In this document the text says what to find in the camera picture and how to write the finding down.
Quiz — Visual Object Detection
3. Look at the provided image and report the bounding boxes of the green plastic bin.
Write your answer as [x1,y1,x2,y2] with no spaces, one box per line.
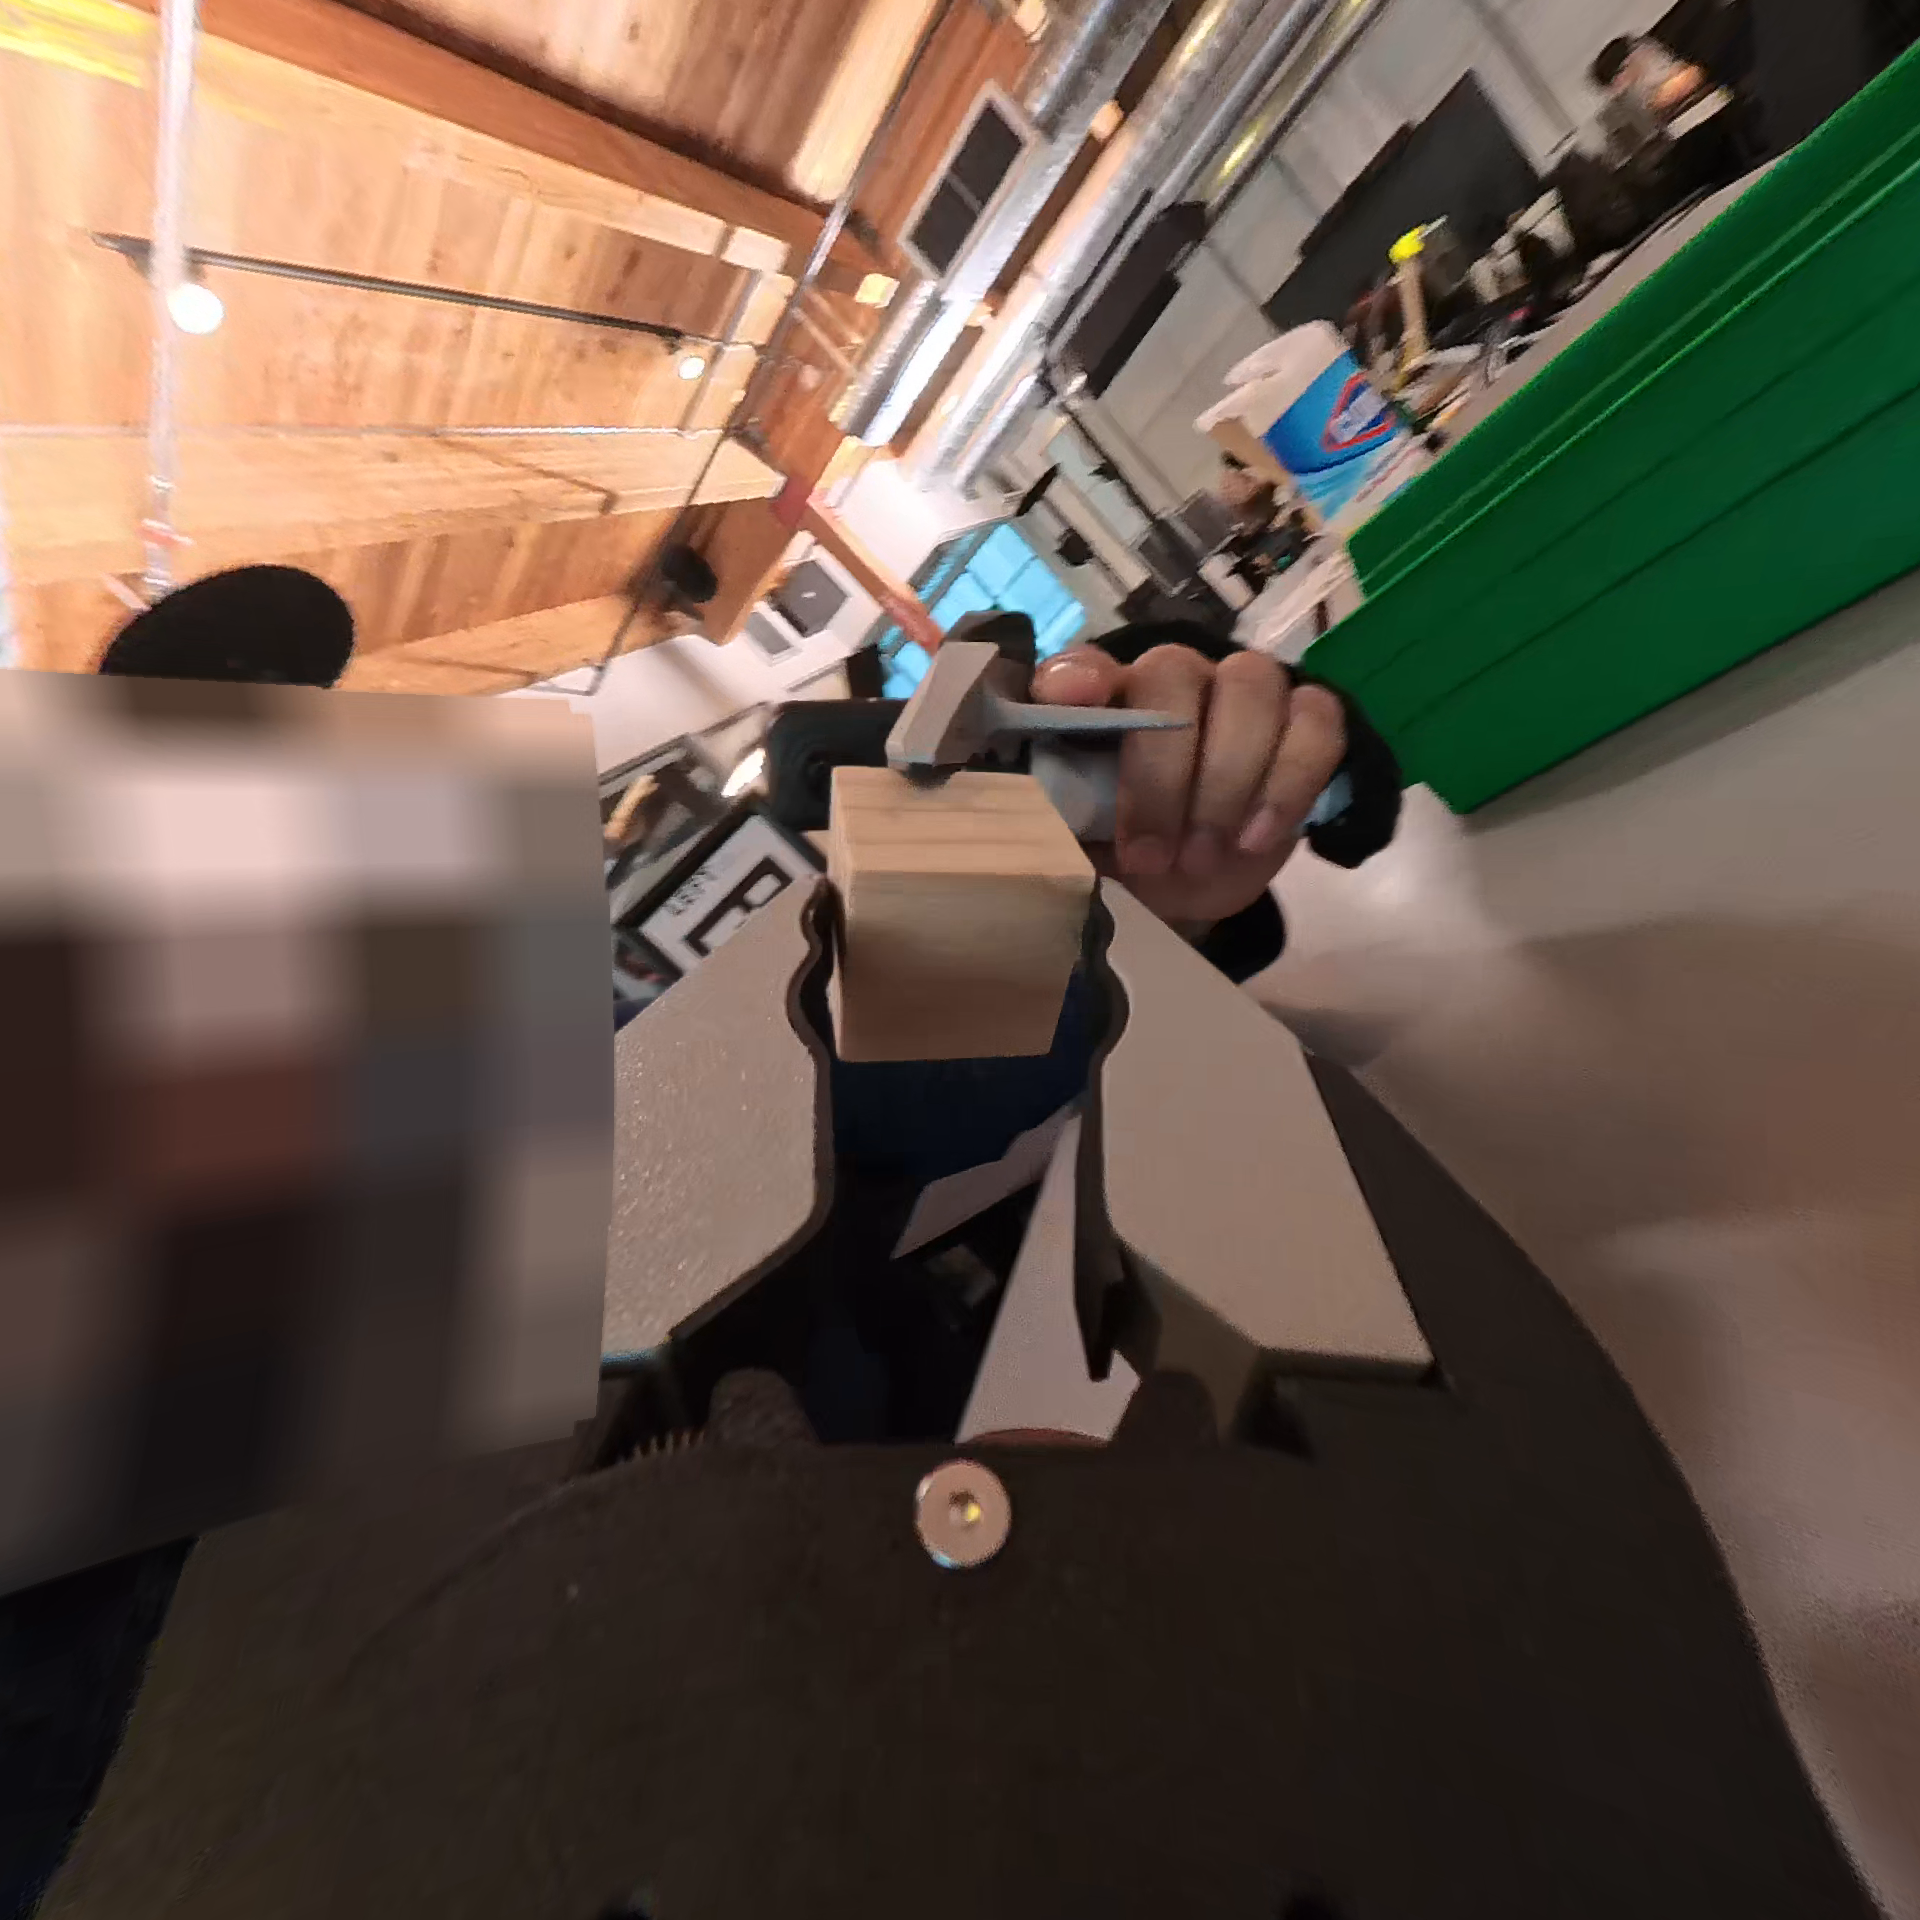
[1297,45,1920,819]

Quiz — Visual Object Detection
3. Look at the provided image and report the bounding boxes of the person's head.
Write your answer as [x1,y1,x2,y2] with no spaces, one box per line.
[99,569,355,692]

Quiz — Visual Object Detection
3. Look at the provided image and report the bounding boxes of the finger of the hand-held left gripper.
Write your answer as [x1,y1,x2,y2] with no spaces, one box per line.
[885,637,1004,779]

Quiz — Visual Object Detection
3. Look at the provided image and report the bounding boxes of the blue-lit window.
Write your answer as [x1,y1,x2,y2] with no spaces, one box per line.
[877,540,1085,696]

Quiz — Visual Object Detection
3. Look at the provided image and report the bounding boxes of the person's torso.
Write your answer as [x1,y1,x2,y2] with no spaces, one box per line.
[0,1545,195,1920]

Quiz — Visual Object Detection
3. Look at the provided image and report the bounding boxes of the blue-taped wooden cube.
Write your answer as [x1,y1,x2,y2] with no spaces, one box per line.
[830,765,1102,1058]

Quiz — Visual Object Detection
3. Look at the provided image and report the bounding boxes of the white and blue wipes canister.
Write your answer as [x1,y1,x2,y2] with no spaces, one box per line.
[1199,322,1420,519]

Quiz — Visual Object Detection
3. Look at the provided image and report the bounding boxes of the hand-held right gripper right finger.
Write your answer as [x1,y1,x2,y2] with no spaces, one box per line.
[1070,882,1434,1444]

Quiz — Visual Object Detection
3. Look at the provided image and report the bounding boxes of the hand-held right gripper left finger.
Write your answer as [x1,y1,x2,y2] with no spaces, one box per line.
[608,878,844,1369]

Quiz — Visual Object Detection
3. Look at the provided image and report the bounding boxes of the person's left hand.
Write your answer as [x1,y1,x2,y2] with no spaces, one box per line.
[1029,637,1351,925]

